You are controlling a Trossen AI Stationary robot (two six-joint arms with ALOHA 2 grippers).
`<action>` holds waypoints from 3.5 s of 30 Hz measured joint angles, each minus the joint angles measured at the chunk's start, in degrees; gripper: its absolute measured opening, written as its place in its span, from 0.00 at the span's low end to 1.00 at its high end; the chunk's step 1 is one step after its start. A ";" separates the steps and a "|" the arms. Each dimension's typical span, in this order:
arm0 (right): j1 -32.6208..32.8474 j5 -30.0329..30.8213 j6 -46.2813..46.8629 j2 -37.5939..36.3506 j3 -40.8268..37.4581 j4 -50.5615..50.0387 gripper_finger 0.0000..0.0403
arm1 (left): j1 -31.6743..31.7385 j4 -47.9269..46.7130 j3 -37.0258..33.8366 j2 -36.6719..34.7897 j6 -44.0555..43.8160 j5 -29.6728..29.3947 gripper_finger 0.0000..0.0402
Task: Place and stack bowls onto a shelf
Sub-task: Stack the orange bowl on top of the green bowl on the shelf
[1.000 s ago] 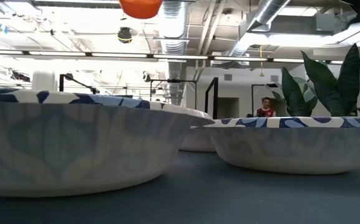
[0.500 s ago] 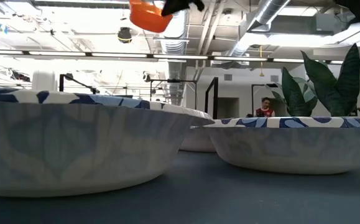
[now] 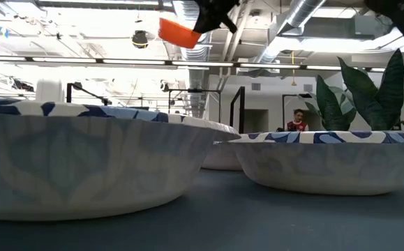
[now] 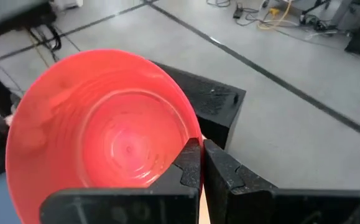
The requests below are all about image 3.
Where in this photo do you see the black dome ceiling device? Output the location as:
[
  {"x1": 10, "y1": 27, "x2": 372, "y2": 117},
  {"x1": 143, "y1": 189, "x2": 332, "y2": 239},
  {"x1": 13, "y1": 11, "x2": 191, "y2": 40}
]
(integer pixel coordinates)
[{"x1": 131, "y1": 29, "x2": 149, "y2": 50}]

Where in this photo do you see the person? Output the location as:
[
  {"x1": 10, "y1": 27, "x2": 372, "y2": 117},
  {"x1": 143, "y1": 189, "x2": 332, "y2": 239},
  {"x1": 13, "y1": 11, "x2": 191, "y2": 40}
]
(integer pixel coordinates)
[{"x1": 286, "y1": 108, "x2": 310, "y2": 132}]

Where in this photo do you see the blue patterned paper bowl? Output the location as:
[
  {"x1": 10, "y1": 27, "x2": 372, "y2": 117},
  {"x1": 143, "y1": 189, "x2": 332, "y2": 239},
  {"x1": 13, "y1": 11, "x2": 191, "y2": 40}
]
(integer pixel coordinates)
[
  {"x1": 214, "y1": 130, "x2": 404, "y2": 197},
  {"x1": 200, "y1": 140, "x2": 245, "y2": 172},
  {"x1": 0, "y1": 96, "x2": 241, "y2": 222}
]

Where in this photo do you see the blue table mat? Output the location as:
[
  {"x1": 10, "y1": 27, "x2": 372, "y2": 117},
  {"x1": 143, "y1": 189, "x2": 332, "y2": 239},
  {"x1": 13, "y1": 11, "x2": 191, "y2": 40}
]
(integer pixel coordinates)
[{"x1": 0, "y1": 158, "x2": 404, "y2": 251}]

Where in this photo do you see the red plastic bowl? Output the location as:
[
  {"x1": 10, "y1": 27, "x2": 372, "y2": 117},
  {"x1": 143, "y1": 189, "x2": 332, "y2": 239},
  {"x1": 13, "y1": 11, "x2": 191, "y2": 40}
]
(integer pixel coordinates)
[{"x1": 158, "y1": 17, "x2": 202, "y2": 50}]

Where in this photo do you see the ceiling light strip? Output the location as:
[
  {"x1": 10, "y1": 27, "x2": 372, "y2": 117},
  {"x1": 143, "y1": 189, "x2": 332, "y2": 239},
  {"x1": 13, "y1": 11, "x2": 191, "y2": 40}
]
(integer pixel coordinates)
[{"x1": 0, "y1": 54, "x2": 404, "y2": 75}]

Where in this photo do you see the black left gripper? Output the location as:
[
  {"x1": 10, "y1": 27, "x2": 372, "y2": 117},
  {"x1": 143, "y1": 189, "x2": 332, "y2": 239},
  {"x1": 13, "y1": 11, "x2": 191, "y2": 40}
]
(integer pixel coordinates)
[{"x1": 192, "y1": 0, "x2": 241, "y2": 35}]

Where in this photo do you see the white canister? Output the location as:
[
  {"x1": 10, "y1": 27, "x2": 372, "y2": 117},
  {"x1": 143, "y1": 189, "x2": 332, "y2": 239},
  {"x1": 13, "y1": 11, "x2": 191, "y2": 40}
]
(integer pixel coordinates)
[{"x1": 36, "y1": 79, "x2": 65, "y2": 103}]

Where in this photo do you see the silver ventilation duct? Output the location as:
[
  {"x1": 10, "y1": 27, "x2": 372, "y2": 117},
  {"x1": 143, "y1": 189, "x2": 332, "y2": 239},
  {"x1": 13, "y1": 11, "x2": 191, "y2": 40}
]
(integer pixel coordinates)
[{"x1": 253, "y1": 0, "x2": 328, "y2": 66}]

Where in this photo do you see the green plant in white pot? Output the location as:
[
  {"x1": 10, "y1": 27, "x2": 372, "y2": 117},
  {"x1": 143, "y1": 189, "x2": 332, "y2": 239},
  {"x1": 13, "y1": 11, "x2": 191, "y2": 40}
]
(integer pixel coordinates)
[
  {"x1": 337, "y1": 47, "x2": 404, "y2": 132},
  {"x1": 305, "y1": 74, "x2": 358, "y2": 132}
]

